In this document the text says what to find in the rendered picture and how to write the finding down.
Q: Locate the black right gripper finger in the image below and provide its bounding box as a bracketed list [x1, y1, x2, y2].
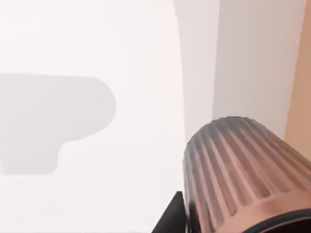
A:
[151, 191, 187, 233]

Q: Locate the ribbed terracotta plant pot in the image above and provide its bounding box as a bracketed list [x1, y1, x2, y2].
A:
[182, 116, 311, 233]

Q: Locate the pale wooden cupboard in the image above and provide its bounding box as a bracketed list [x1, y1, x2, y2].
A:
[283, 0, 311, 142]

